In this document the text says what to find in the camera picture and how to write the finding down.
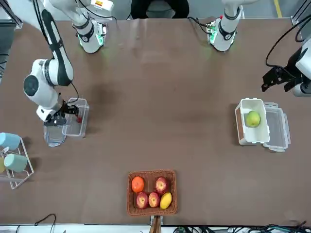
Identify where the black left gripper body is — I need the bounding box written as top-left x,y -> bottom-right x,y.
284,48 -> 305,83

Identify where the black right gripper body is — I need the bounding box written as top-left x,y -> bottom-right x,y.
57,100 -> 73,119

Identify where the green apple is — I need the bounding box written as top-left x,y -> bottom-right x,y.
244,110 -> 261,128

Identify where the clear plastic box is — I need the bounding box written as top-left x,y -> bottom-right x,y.
62,97 -> 90,138

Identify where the white plastic box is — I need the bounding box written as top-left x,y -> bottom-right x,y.
235,98 -> 271,146

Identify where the red apple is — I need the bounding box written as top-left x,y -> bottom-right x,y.
136,191 -> 149,210
155,176 -> 170,194
148,192 -> 161,208

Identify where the clear lid with blue seal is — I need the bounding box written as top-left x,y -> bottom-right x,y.
43,122 -> 68,148

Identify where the clear lid with latches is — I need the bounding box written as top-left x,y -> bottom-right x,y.
263,101 -> 292,153

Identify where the light blue cup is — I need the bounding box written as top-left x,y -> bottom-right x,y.
0,132 -> 22,149

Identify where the teal cup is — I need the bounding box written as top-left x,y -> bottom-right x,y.
3,153 -> 29,173

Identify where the orange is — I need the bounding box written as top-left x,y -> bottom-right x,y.
131,176 -> 145,193

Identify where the brown woven fruit basket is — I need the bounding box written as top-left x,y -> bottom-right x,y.
126,169 -> 178,217

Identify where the person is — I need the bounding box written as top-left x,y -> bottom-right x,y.
130,0 -> 190,19

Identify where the yellow lemon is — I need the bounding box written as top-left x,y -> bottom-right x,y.
159,192 -> 173,210

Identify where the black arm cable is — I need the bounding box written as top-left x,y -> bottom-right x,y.
265,14 -> 311,71

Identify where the white wire cup rack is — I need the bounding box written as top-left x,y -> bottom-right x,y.
0,135 -> 35,190

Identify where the brown wooden post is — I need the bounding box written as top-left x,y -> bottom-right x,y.
150,215 -> 164,233

